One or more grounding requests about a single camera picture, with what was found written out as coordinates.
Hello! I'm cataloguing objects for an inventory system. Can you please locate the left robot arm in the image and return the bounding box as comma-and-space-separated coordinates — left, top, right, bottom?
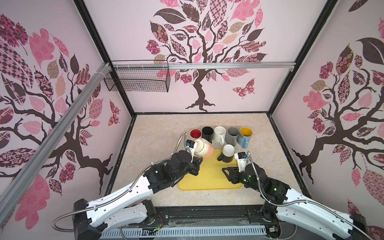
73, 150, 203, 240

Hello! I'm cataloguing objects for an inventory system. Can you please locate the aluminium rail back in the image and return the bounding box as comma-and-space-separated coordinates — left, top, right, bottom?
113, 61, 296, 70

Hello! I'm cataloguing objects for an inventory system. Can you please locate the white ribbed mug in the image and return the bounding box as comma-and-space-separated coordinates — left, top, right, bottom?
213, 126, 226, 146

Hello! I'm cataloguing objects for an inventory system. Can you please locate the white slotted cable duct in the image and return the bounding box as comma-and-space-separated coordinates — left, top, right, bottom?
101, 226, 267, 240

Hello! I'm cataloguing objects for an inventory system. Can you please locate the black and white mug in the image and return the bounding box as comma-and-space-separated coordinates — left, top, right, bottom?
217, 144, 235, 163

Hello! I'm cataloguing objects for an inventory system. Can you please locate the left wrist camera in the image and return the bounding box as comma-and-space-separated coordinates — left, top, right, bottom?
185, 140, 196, 157

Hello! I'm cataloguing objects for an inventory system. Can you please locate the black base frame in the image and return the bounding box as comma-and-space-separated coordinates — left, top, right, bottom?
80, 203, 341, 240

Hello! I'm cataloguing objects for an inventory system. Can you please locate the aluminium rail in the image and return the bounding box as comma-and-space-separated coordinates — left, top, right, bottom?
1, 63, 111, 224
113, 61, 296, 70

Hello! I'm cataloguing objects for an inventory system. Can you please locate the blue butterfly mug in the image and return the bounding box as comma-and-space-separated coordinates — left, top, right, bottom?
237, 127, 253, 149

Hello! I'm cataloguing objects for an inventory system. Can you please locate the black wire basket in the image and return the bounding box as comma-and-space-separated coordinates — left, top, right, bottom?
104, 60, 171, 93

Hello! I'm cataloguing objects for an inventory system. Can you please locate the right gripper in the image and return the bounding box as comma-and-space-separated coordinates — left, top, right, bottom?
220, 165, 262, 193

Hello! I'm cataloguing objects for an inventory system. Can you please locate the grey mug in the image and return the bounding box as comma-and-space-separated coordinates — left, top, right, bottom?
225, 127, 240, 147

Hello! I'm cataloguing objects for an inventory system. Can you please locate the aluminium rail left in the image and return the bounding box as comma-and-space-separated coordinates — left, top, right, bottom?
1, 63, 111, 224

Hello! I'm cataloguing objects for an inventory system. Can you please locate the orange speckled mug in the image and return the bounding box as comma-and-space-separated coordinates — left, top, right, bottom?
194, 139, 214, 159

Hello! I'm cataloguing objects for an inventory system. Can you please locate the yellow plastic tray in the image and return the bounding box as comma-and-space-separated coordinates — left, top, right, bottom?
178, 149, 242, 191

